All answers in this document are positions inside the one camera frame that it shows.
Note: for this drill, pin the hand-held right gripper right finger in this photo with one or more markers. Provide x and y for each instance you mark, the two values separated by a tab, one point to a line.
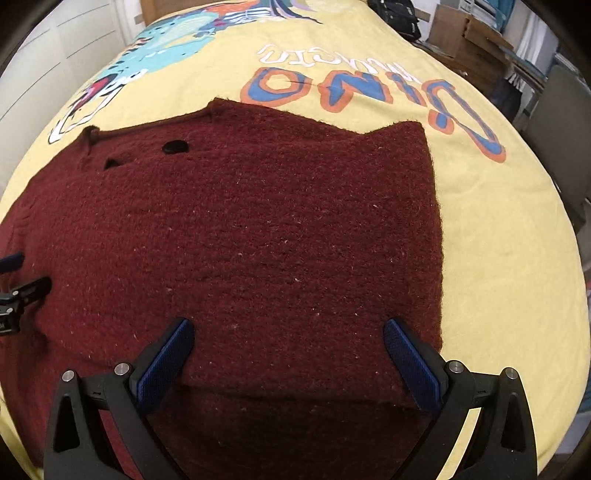
415	364

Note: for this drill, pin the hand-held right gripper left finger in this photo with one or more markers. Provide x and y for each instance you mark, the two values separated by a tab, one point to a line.
164	360

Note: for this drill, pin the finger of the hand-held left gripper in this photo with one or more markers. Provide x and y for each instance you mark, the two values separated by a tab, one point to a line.
27	291
10	262

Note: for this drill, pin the dark red knitted sweater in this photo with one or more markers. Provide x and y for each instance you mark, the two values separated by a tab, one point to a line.
249	258

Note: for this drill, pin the yellow printed blanket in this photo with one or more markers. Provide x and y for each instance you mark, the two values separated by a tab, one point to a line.
498	258

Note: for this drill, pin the white wardrobe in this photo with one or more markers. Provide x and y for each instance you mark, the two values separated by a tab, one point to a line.
55	37

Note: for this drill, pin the grey chair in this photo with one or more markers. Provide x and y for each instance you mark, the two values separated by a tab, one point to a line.
556	138

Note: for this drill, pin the wooden headboard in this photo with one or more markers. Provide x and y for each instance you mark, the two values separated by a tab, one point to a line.
175	9

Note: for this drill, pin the brown cardboard box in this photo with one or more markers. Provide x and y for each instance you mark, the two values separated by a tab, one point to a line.
466	39

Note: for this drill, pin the black bag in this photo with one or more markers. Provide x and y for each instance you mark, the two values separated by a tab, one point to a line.
400	16

